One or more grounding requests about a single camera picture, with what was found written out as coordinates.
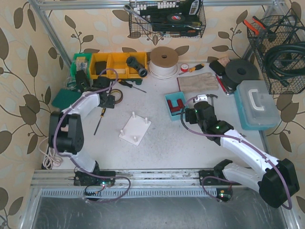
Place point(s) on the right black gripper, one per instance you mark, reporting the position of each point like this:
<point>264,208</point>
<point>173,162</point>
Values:
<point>190,114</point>

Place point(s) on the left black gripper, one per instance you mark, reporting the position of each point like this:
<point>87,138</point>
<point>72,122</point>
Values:
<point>81,79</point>

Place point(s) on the brown tape roll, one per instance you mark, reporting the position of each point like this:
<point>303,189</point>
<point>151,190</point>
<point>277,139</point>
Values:
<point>115,96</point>

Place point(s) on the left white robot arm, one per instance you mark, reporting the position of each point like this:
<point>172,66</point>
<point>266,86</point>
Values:
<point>65,130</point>

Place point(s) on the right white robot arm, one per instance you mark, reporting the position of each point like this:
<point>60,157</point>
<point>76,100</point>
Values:
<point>275,180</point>

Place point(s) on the small claw hammer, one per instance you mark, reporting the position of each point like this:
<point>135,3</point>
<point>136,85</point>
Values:
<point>212,97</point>

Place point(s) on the blue plastic tray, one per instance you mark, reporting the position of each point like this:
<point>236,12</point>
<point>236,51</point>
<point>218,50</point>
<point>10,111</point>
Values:
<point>174,104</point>

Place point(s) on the black battery charger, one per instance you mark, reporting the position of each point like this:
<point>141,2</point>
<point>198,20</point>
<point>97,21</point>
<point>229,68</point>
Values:
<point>82,82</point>

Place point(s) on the beige work glove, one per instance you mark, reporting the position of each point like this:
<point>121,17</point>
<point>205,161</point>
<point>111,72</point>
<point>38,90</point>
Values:
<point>198,83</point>

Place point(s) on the yellow parts bin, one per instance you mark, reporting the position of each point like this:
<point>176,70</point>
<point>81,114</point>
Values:
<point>117,61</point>

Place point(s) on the black block in bin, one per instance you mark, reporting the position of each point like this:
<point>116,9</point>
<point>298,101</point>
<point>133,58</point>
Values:
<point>100,67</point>

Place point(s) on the green plastic case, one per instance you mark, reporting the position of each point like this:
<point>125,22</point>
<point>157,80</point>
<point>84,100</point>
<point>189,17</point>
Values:
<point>65,98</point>

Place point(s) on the black pipe fitting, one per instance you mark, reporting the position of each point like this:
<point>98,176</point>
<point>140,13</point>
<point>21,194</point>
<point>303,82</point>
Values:
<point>133,63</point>

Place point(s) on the green parts bin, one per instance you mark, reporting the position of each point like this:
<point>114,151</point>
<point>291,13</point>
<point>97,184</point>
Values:
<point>80,62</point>

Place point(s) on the red white tape roll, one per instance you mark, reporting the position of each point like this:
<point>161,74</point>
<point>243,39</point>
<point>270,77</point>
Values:
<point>184,67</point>

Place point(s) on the black sanding block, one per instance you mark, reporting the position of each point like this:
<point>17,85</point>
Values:
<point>218,66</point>

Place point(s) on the black rubber disc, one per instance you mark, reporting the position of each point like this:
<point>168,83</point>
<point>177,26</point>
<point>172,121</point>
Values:
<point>238,70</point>

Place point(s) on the translucent teal storage box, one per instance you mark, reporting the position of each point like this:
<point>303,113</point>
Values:
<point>255,106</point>

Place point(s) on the white peg base plate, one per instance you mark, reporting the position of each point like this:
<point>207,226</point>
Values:
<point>135,129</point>

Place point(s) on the red handled tool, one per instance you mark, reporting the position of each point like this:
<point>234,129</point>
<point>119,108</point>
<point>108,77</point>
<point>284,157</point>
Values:
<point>225,89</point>

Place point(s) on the white cable spool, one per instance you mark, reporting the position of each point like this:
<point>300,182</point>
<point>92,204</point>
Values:
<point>163,63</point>

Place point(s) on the top wire basket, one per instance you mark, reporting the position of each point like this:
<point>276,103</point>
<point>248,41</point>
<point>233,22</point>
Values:
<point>166,18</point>

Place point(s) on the wire basket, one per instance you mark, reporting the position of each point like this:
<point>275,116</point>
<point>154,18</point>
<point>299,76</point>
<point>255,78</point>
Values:
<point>166,18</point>
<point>280,53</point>

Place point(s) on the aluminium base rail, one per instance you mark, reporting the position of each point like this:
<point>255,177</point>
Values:
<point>130,183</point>

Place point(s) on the orange handled pliers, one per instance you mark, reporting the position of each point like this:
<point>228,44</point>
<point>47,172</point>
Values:
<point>252,27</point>

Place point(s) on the right wire basket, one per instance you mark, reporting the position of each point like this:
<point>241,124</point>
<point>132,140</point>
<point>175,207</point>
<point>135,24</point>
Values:
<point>280,53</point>

